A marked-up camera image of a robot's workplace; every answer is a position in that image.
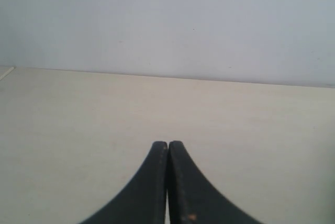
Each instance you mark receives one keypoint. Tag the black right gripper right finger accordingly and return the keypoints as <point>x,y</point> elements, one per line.
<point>192,198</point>

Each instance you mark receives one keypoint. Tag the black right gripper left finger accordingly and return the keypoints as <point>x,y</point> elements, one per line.
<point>143,199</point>

